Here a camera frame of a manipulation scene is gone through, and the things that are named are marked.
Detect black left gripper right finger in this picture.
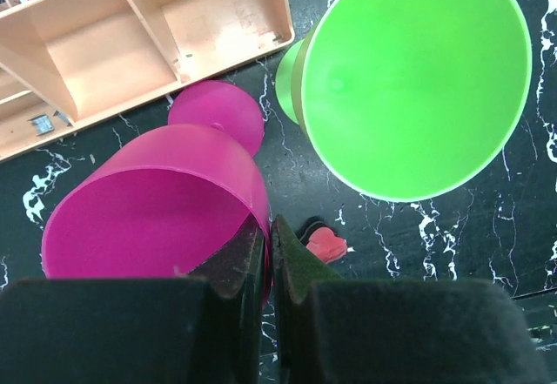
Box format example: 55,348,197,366
271,217,550,383

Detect peach plastic file organizer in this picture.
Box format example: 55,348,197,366
1,0,294,159

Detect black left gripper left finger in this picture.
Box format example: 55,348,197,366
1,217,265,383

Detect red bone-shaped toy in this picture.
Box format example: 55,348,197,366
296,217,348,264

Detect green wine glass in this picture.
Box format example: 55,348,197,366
289,0,533,202

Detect pink wine glass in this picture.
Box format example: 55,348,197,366
41,80,270,280

